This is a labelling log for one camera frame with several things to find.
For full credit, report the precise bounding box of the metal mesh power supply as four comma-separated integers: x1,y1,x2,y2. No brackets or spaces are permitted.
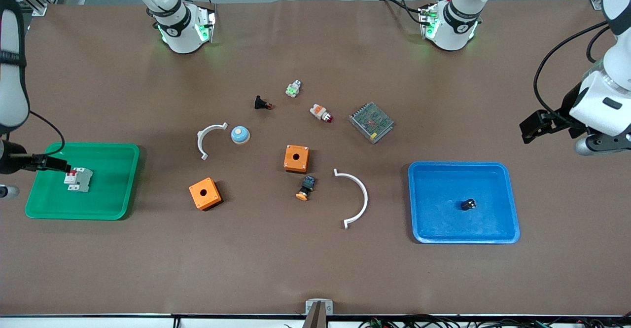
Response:
349,102,395,145

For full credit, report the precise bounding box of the dark tapered pole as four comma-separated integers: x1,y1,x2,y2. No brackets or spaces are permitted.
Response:
302,302,329,328

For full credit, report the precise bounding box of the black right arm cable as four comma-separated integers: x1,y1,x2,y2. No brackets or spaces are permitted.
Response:
27,109,67,159

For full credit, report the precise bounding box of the small white curved bracket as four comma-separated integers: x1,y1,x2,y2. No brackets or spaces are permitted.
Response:
197,122,229,161

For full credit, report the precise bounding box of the red white indicator light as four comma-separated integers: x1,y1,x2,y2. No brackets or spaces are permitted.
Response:
310,104,334,123

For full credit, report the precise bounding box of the blue plastic tray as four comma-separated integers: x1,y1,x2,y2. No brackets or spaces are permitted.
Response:
408,161,521,245

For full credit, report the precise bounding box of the green plastic tray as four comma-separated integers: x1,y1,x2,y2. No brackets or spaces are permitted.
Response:
25,142,140,220

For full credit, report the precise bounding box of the large white curved bracket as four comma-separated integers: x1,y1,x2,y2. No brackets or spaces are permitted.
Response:
333,168,369,230

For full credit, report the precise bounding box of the white red circuit breaker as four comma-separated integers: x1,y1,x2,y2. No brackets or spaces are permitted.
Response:
63,167,94,193

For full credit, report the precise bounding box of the black button with orange cap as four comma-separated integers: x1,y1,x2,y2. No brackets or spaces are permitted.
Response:
295,175,316,202

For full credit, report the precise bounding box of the silver table edge bracket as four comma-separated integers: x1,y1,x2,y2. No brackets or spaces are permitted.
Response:
305,299,334,316

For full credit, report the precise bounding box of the long black left arm cable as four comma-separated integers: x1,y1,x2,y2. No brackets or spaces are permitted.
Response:
533,20,612,116

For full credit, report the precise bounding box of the short black left arm cable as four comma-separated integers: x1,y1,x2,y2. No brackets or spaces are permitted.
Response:
585,25,613,64

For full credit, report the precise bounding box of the black left base cable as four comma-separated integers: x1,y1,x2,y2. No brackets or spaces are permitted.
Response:
379,0,425,25

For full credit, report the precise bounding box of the orange box with hole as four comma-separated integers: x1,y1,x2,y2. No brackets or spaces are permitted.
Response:
283,145,311,174
188,177,223,211

